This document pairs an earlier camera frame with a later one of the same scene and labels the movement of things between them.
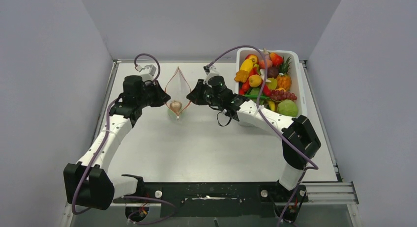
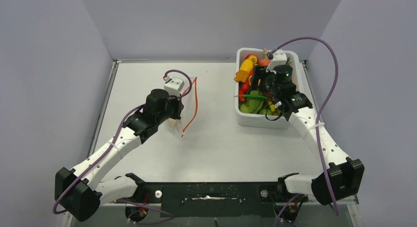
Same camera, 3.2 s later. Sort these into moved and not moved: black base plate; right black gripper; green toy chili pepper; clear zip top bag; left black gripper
Moved: right black gripper; left black gripper; clear zip top bag
Not moved: black base plate; green toy chili pepper
